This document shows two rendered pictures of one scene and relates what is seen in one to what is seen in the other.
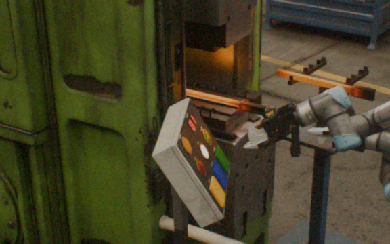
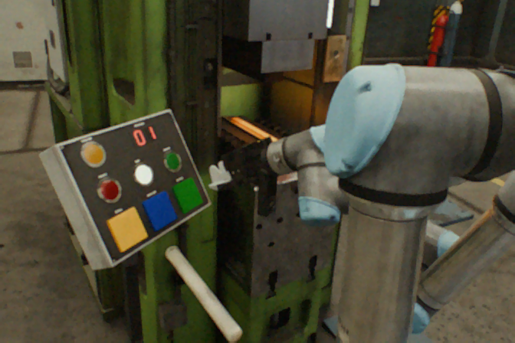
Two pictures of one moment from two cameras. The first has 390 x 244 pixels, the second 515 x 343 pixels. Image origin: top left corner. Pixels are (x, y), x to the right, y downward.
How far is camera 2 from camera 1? 1.39 m
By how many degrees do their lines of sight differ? 22
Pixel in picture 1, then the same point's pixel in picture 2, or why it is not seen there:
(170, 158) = (54, 163)
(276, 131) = (238, 171)
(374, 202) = (476, 307)
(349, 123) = (323, 183)
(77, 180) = not seen: hidden behind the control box
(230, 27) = (270, 49)
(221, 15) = (254, 28)
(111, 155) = not seen: hidden behind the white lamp
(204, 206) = (92, 242)
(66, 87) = (113, 89)
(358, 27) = not seen: outside the picture
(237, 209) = (258, 265)
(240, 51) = (322, 99)
